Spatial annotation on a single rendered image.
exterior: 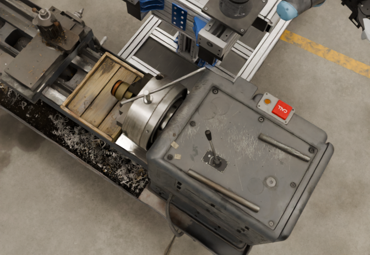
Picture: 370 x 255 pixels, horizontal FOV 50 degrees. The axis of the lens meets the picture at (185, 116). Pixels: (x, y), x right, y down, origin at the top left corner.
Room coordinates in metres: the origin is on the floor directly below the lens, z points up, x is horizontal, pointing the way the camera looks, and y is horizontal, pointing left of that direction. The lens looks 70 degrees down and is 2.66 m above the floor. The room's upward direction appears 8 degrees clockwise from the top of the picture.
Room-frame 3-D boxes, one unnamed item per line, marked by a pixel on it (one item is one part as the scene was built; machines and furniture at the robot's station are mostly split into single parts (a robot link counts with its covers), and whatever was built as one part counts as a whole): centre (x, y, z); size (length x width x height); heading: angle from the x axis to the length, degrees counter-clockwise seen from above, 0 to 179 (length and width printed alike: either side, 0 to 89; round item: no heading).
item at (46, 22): (0.93, 0.67, 1.13); 0.08 x 0.08 x 0.03
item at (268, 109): (0.60, -0.34, 1.23); 0.13 x 0.08 x 0.05; 65
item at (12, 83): (0.88, 0.75, 0.90); 0.47 x 0.30 x 0.06; 155
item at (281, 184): (0.43, -0.23, 1.06); 0.59 x 0.48 x 0.39; 65
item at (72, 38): (0.91, 0.65, 0.99); 0.20 x 0.10 x 0.05; 65
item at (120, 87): (0.65, 0.27, 1.08); 0.09 x 0.09 x 0.09; 65
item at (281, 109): (0.59, -0.37, 1.26); 0.06 x 0.06 x 0.02; 65
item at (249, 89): (0.66, -0.21, 1.24); 0.09 x 0.08 x 0.03; 65
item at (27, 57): (0.87, 0.70, 0.95); 0.43 x 0.17 x 0.05; 155
